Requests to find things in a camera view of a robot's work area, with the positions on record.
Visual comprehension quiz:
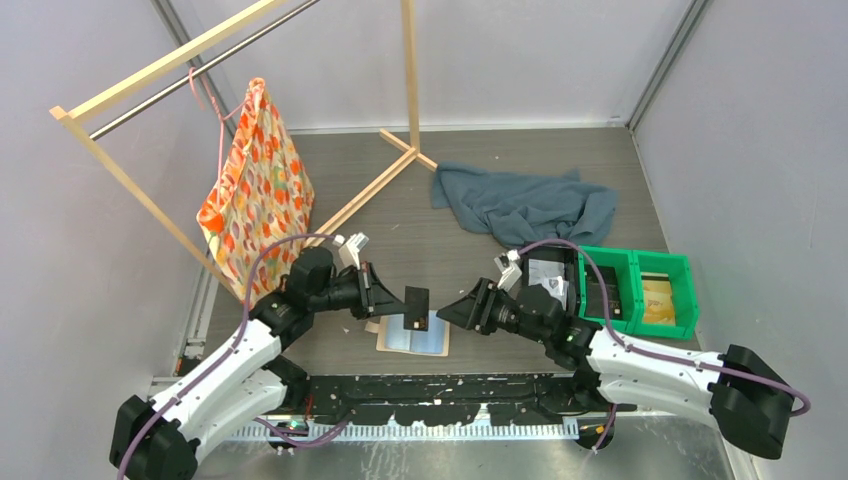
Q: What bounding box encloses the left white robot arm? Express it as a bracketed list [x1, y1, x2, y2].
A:
[109, 233, 407, 479]

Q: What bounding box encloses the beige leather card holder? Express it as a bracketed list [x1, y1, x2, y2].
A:
[365, 311, 450, 357]

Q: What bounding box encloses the black tray with cards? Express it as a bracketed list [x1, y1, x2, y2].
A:
[522, 245, 579, 313]

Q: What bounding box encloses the wooden clothes rack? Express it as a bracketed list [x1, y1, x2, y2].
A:
[40, 1, 404, 299]

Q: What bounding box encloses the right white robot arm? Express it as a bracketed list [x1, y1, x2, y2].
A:
[436, 248, 796, 460]

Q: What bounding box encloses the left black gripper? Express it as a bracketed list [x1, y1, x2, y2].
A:
[309, 261, 407, 319]

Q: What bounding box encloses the orange floral fabric bag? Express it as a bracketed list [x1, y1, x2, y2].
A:
[196, 77, 315, 302]

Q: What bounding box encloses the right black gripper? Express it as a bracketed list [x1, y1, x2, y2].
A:
[437, 277, 550, 345]

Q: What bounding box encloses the black VIP credit card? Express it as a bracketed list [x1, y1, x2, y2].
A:
[403, 286, 430, 331]

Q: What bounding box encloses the metal hanging rod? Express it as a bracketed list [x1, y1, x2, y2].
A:
[89, 0, 320, 140]

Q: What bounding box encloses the green plastic bin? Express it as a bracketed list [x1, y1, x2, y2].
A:
[576, 247, 700, 340]

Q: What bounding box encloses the blue grey cloth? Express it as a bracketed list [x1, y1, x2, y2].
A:
[431, 162, 619, 248]

